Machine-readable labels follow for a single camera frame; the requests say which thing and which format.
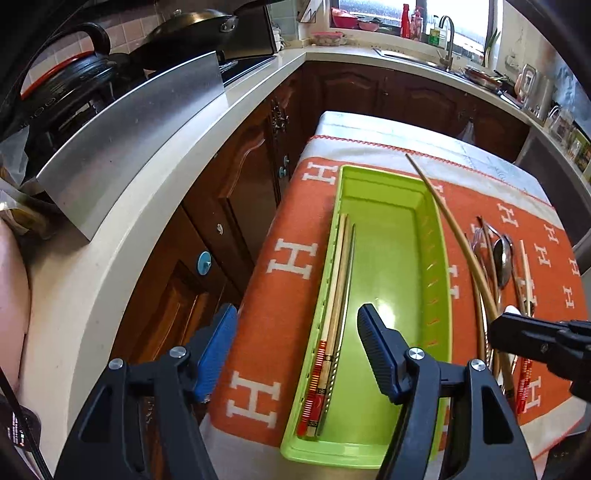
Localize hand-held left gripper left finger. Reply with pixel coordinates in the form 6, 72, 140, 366
54, 302, 241, 480

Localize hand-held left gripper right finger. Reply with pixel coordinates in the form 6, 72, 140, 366
356, 303, 539, 480

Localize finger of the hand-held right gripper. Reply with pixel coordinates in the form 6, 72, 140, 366
488, 312, 591, 402

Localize pale chopstick red striped end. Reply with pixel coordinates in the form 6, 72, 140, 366
514, 359, 527, 415
515, 239, 536, 415

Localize green plastic utensil tray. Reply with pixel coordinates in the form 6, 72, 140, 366
280, 165, 453, 463

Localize long brown bamboo chopstick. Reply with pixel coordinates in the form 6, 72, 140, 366
405, 154, 515, 398
464, 240, 488, 363

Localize bamboo chopstick red patterned end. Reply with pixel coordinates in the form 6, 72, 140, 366
307, 213, 350, 438
297, 212, 347, 437

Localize orange letter-print blanket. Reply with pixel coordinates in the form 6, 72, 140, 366
201, 110, 589, 480

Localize grey steel appliance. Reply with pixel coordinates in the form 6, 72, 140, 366
515, 127, 591, 250

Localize pale pink rounded object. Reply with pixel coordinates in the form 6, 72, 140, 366
0, 219, 32, 384

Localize glass jar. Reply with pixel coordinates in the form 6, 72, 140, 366
515, 65, 539, 104
547, 106, 573, 139

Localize stainless steel divider panel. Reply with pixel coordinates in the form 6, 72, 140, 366
36, 51, 227, 241

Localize steel pan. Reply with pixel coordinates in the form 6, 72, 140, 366
464, 65, 509, 90

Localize clear plastic bag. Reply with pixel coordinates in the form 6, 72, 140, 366
0, 124, 51, 241

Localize steel kitchen sink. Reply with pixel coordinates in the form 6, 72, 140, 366
374, 46, 444, 68

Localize green onion stalks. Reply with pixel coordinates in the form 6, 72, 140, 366
485, 28, 502, 63

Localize steel kitchen faucet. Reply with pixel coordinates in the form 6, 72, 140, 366
436, 15, 458, 70

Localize black pot red rim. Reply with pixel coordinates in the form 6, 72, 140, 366
18, 22, 139, 121

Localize bowl of garlic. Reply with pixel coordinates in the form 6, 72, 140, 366
311, 30, 347, 47

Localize black wok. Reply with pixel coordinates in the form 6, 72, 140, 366
139, 10, 238, 72

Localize kitchen window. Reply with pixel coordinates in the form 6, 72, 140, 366
330, 0, 497, 44

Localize steel stove splash panel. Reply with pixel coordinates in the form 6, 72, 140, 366
231, 2, 280, 58

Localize pink bowl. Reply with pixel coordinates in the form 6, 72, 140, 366
331, 7, 358, 29

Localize white plastic rack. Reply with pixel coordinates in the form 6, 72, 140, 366
295, 0, 331, 24

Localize wooden-handled metal spoon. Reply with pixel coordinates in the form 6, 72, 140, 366
478, 216, 504, 305

